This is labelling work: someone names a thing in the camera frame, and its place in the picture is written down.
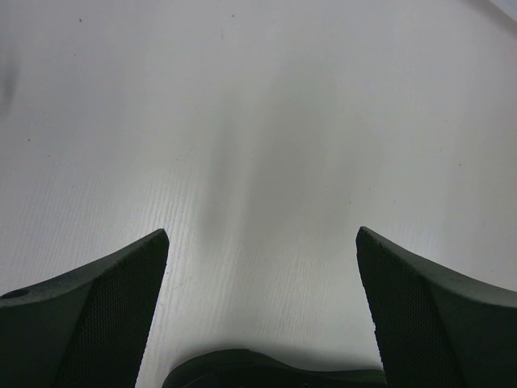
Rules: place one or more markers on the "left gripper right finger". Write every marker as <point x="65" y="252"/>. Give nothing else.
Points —
<point x="435" y="327"/>

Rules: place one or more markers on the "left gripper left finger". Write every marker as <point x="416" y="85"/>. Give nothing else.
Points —
<point x="87" y="327"/>

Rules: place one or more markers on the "black canvas sneaker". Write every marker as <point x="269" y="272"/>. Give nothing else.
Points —
<point x="245" y="368"/>

